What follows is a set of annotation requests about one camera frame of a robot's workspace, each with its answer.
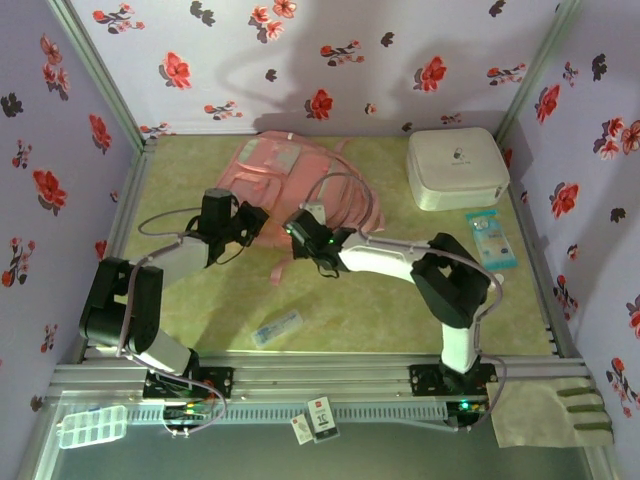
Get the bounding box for pink student backpack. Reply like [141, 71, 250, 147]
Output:
[215, 130, 386, 287]

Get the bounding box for clear plastic pencil case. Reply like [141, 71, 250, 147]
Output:
[252, 309, 305, 347]

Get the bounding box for white zip case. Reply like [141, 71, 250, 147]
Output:
[405, 127, 511, 212]

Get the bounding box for blue tissue packet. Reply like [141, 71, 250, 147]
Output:
[464, 209, 519, 273]

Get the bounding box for black and white card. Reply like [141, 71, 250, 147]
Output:
[305, 396, 341, 444]

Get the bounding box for small white tag card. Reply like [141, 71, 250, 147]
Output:
[289, 413, 314, 446]

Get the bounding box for small circuit board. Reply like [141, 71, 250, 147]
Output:
[163, 403, 210, 422]
[447, 398, 490, 417]

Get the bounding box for clear plastic compartment box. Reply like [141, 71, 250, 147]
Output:
[58, 404, 129, 450]

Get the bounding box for beige glove green stripes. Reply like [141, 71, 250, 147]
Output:
[487, 377, 615, 450]

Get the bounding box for aluminium frame side rail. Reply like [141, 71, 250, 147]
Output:
[499, 139, 584, 359]
[77, 137, 159, 362]

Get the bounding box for aluminium frame cross rail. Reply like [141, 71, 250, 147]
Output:
[47, 352, 596, 407]

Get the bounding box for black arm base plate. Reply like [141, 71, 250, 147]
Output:
[408, 363, 499, 399]
[142, 366, 235, 400]

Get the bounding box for aluminium frame post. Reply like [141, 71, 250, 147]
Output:
[493, 0, 585, 141]
[47, 0, 147, 146]

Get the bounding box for grey slotted cable duct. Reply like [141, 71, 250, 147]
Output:
[127, 402, 449, 424]

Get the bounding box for grey right arm cable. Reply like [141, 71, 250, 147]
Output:
[299, 171, 509, 434]

